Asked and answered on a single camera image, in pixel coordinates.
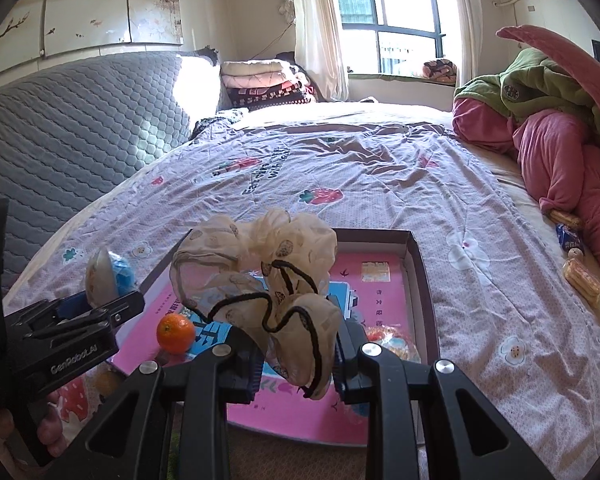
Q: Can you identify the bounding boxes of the long pink pillow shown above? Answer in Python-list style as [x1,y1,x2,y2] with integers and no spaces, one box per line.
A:
[495,24,600,111]

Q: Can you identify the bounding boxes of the pink blue snack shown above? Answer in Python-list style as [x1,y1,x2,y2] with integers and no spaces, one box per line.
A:
[366,325,422,363]

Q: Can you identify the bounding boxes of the green garment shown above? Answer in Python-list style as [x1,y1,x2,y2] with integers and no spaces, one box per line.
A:
[452,47,600,171]

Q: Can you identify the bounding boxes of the blue candy packet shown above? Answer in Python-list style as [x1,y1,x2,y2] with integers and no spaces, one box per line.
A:
[555,224,583,253]

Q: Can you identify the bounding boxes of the pink and green clothes pile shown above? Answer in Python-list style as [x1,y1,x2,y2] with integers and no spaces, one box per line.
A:
[452,97,600,311]

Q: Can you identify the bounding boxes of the cream curtain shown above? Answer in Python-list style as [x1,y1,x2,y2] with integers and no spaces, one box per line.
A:
[445,0,483,86]
[280,0,351,103]

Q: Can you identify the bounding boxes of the window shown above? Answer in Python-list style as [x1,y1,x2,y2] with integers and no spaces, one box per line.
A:
[332,0,446,78]

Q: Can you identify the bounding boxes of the pink cardboard box tray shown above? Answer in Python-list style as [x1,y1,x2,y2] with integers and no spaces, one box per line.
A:
[112,227,441,448]

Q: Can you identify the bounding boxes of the blue white snack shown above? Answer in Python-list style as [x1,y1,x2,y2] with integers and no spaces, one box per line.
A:
[85,249,133,311]

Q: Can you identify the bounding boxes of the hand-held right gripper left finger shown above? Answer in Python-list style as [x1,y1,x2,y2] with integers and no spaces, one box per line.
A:
[67,330,266,480]

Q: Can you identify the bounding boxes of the pink book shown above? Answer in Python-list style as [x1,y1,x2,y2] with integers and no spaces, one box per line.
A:
[115,252,413,448]

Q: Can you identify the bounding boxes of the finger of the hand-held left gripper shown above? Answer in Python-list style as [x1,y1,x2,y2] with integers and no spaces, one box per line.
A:
[5,294,93,333]
[25,290,146,356]

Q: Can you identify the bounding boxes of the orange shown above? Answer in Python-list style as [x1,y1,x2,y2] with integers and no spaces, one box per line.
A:
[156,314,197,355]

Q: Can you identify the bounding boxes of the yellow biscuit packet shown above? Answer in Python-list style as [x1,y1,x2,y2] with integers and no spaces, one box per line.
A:
[562,257,600,306]
[550,209,585,231]

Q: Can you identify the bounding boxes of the grey quilted headboard cover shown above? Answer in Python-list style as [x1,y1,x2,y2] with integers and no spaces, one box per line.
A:
[0,50,221,286]

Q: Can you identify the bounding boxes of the cream patterned scrunchie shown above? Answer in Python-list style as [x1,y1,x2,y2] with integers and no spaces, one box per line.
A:
[170,209,343,401]

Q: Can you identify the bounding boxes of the painted wall panel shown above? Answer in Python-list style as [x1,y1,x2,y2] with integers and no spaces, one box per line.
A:
[0,0,183,86]

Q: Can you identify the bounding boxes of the patterned cushion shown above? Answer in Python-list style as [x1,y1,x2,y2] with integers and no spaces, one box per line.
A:
[422,59,457,82]

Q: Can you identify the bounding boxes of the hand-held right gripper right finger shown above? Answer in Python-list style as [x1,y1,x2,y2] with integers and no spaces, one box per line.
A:
[330,320,556,480]

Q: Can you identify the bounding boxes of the person's left hand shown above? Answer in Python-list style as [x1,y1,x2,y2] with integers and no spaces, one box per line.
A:
[36,410,68,458]

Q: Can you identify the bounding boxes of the cream pink folded quilt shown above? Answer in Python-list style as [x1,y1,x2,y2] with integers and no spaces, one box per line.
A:
[221,60,301,92]

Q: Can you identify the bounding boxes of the dark cloth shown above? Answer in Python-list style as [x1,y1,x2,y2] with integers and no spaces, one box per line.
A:
[192,107,251,138]

